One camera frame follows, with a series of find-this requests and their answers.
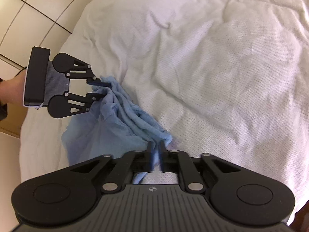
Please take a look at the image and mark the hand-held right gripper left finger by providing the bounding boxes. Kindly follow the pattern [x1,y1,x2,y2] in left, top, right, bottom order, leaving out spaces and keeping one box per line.
[69,141,155,194]

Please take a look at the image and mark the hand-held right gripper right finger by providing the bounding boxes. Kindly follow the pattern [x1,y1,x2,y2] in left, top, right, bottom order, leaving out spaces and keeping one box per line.
[157,141,242,194]

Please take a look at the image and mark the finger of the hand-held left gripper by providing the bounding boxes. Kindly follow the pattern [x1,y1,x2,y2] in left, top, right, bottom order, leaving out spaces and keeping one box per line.
[64,91,107,114]
[66,57,103,86]

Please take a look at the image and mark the light blue printed T-shirt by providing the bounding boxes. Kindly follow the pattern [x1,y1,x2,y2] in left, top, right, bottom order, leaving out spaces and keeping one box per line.
[61,75,173,184]

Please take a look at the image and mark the person's left forearm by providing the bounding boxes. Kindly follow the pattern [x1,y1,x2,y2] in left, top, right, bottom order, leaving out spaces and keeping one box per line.
[0,74,27,121]

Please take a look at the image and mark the cream wardrobe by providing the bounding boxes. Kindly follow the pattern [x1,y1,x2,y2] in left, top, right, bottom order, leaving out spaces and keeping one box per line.
[0,0,105,78]

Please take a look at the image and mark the white bed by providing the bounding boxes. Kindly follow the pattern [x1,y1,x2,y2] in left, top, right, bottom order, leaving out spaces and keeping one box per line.
[19,0,309,224]

